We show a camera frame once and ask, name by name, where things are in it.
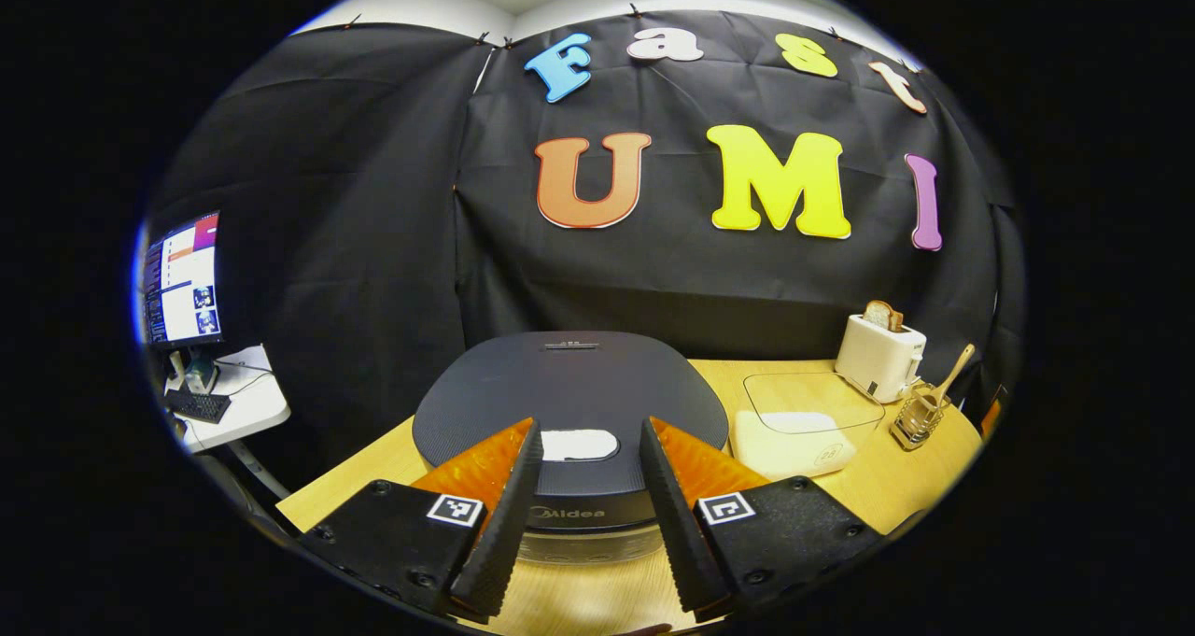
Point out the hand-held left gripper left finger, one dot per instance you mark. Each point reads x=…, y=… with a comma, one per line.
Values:
x=513, y=524

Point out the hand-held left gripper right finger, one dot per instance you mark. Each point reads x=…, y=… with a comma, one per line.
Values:
x=677, y=524

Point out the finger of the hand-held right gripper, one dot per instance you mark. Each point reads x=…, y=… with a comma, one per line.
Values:
x=990, y=416

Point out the wooden spoon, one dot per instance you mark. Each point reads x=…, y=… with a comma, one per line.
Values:
x=957, y=360

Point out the black rice cooker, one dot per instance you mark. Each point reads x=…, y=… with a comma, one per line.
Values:
x=579, y=384

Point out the white toaster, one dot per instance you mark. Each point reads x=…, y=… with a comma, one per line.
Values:
x=873, y=360

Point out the brown toasted bread slice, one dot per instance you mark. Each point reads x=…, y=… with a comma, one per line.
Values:
x=896, y=319

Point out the white bread slice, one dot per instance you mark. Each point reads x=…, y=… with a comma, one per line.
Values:
x=876, y=317

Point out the white desk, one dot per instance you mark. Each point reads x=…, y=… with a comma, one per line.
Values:
x=252, y=402

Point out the black keyboard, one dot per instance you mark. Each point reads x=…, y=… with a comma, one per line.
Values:
x=198, y=406

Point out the small teal box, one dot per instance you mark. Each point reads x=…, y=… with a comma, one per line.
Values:
x=199, y=374

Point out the black backdrop cloth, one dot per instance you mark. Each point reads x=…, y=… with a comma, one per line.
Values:
x=373, y=197

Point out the computer monitor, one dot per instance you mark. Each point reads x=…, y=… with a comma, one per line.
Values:
x=182, y=281

